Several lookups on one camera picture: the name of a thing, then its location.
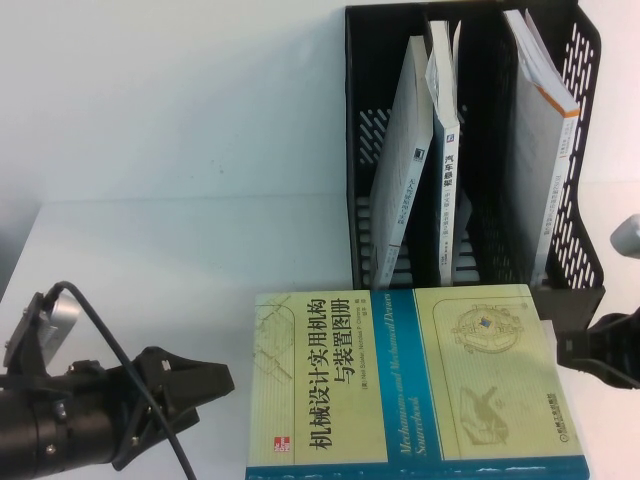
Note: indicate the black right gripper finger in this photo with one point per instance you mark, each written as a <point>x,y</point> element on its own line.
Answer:
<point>600,345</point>
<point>620,380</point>

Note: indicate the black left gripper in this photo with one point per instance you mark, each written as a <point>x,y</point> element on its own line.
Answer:
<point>105,405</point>

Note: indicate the yellow teal mechanical design book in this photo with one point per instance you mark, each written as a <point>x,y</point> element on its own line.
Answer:
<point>350,375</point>

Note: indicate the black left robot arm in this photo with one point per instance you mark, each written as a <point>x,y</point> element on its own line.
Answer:
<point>30,435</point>

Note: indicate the white book orange stripe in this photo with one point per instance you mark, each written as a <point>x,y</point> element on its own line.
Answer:
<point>540,150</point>

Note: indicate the white-spine car book teal cover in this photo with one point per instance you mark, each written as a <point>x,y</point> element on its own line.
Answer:
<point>447,200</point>

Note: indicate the thin white grey-spine book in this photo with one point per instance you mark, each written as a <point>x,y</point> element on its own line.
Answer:
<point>400,175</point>

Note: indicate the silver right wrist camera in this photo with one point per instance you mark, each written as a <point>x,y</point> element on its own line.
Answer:
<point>627,235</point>

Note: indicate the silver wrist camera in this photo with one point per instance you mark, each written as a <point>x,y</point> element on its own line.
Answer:
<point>60,325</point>
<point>627,235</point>

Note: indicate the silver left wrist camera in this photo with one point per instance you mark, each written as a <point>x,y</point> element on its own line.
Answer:
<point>60,325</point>

